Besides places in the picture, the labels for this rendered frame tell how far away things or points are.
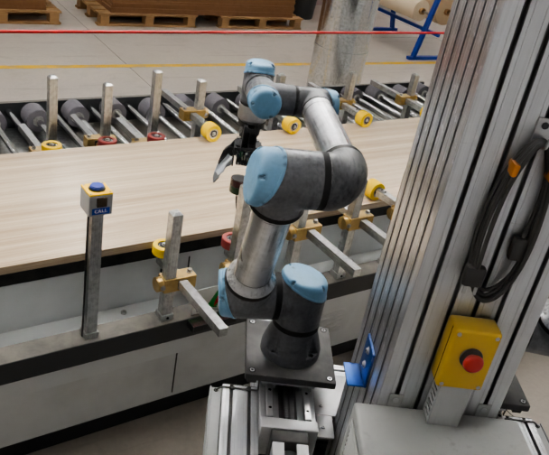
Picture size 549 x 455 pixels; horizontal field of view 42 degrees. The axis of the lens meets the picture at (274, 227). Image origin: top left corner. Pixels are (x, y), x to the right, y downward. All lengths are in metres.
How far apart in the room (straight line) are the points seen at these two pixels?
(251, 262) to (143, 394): 1.49
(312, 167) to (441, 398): 0.50
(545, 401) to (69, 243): 2.42
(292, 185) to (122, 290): 1.34
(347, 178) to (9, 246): 1.33
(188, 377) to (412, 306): 1.80
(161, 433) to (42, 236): 1.01
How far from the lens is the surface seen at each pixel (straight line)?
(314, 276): 1.71
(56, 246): 2.38
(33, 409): 2.76
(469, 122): 1.16
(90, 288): 2.21
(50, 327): 2.50
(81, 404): 2.83
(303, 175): 1.32
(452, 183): 1.20
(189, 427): 3.05
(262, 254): 1.50
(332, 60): 6.34
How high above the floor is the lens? 2.17
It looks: 29 degrees down
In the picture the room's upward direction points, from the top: 11 degrees clockwise
